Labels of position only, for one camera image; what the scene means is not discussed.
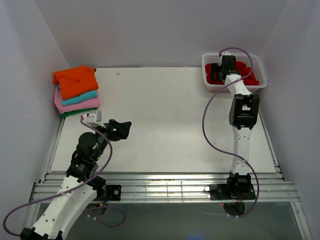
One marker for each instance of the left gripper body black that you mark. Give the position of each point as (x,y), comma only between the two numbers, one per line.
(107,132)

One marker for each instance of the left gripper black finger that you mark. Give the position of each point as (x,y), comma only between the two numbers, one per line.
(120,127)
(118,135)

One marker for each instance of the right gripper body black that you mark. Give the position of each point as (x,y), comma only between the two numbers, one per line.
(221,69)

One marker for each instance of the red t shirt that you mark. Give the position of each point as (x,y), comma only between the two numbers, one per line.
(241,69)

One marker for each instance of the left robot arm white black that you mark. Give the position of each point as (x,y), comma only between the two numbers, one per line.
(81,183)

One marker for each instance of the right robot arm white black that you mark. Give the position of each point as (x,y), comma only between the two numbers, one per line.
(243,116)

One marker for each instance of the white plastic basket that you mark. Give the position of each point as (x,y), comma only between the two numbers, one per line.
(257,70)

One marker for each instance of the pink folded t shirt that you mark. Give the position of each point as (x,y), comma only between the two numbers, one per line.
(90,103)

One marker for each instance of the teal folded t shirt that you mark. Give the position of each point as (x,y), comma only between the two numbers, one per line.
(80,98)

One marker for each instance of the green folded t shirt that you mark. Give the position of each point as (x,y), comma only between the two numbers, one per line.
(74,112)

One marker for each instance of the orange folded t shirt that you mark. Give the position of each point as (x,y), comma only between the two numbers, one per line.
(75,81)

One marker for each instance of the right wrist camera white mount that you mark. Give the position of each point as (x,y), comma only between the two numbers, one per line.
(225,53)

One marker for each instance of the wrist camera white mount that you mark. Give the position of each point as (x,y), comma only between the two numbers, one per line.
(225,53)
(93,118)

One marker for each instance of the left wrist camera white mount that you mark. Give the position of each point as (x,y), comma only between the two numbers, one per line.
(93,118)

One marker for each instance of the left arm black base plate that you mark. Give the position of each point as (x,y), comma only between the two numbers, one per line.
(112,192)

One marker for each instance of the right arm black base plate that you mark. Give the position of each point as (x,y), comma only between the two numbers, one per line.
(223,192)

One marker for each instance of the aluminium frame rail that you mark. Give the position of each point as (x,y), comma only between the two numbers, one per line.
(167,160)

